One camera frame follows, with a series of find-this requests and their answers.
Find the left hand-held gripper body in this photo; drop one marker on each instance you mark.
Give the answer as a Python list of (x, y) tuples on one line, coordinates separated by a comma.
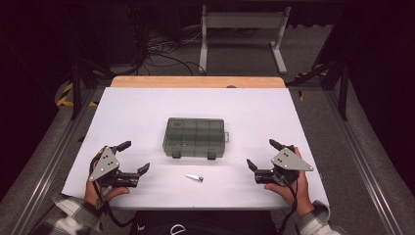
[(106, 164)]

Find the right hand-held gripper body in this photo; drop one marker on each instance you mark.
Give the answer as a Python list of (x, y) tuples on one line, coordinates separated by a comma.
[(287, 161)]

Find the grey transparent compartment storage box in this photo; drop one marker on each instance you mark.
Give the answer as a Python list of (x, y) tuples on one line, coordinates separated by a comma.
[(194, 137)]

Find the person's left hand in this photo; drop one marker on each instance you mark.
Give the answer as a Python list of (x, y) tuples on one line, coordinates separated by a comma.
[(93, 194)]

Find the person's right hand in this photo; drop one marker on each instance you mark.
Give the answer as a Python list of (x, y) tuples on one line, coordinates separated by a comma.
[(298, 194)]

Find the white table board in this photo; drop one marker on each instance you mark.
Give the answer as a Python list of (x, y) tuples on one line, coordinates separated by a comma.
[(147, 107)]

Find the black metal stand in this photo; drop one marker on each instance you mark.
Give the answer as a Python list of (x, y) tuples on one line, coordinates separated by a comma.
[(76, 88), (342, 91)]

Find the yellow black floor tape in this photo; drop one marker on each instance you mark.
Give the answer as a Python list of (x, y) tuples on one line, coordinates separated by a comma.
[(65, 98)]

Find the person's dark clothing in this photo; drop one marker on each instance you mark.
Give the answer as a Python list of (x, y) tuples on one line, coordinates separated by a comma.
[(202, 223)]

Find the wooden table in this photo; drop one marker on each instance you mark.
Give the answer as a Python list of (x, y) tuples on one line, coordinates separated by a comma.
[(195, 81)]

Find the white metal stand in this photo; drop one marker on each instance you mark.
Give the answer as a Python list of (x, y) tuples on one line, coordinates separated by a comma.
[(243, 20)]

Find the aluminium frame rail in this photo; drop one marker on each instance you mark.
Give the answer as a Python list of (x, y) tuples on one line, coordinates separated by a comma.
[(365, 169), (45, 169)]

